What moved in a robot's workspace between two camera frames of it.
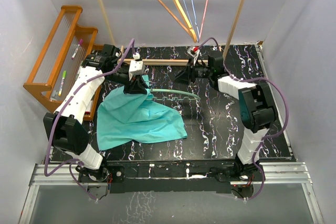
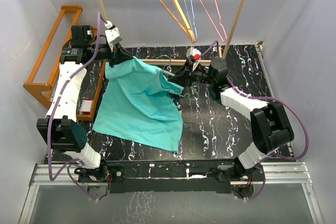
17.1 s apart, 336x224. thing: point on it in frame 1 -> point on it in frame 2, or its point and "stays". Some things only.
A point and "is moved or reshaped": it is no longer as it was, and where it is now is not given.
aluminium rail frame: [65, 175] stays
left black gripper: [135, 86] -> [119, 55]
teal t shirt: [123, 117] is moved or reshaped
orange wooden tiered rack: [67, 51] stays
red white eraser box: [88, 109] stays
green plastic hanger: [174, 98] -> [170, 73]
